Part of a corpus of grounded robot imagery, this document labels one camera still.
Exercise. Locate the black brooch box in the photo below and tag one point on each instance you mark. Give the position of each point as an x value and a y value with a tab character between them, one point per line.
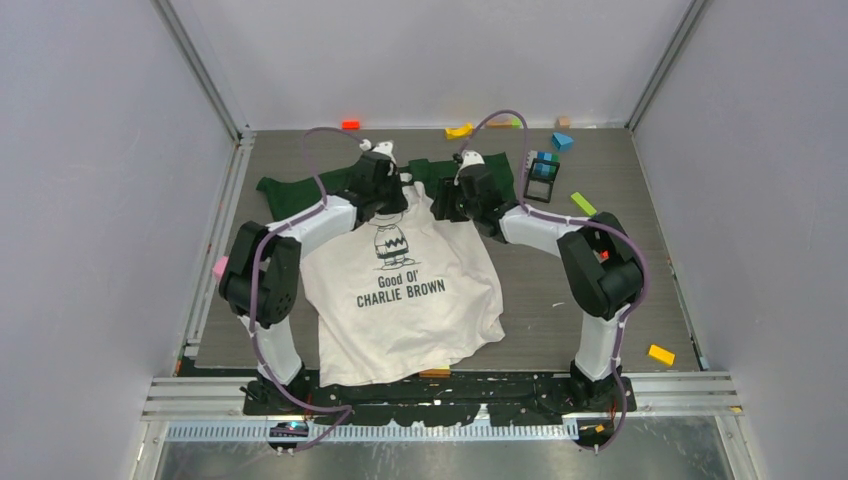
538	190

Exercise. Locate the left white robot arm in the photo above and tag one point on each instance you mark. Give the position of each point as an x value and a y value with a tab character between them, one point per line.
259	277

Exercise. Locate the yellow arch block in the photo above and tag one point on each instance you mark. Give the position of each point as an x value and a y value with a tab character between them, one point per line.
460	132

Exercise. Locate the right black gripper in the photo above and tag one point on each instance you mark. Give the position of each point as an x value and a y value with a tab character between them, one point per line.
442	207

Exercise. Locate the white and green t-shirt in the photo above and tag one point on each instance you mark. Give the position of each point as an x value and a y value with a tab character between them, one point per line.
401	293

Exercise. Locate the orange yellow block stack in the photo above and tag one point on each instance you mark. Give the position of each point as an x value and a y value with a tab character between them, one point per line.
435	373

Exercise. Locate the light blue wedge block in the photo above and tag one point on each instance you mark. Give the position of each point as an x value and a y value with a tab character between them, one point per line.
561	141

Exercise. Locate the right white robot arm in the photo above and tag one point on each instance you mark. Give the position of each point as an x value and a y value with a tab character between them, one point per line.
604	269

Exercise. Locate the yellow brick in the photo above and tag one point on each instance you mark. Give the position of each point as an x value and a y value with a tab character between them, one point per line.
661	355

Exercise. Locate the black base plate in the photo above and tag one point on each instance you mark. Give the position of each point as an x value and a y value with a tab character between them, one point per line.
509	399

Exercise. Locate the brown and green block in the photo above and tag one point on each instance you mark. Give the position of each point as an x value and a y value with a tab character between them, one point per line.
504	122

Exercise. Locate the lime green brick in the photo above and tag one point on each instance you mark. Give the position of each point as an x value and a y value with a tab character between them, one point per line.
583	204

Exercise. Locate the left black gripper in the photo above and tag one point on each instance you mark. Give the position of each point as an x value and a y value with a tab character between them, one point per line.
399	204

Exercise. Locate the pink block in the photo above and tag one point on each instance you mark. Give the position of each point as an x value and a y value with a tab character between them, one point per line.
219	268

